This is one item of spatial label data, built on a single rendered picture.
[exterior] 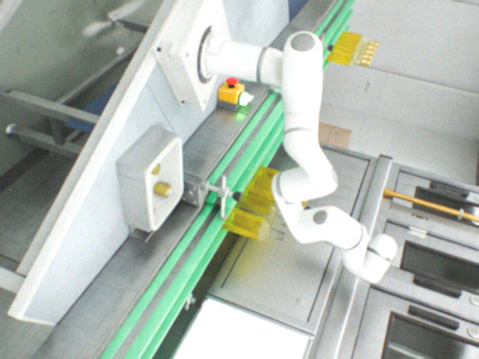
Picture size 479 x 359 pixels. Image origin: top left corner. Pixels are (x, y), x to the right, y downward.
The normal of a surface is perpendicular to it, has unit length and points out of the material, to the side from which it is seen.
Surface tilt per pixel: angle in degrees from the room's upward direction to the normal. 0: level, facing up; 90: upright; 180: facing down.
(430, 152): 90
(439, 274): 90
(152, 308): 90
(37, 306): 0
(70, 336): 90
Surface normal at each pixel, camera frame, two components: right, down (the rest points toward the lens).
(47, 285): 0.92, 0.29
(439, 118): -0.39, 0.60
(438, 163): 0.05, -0.75
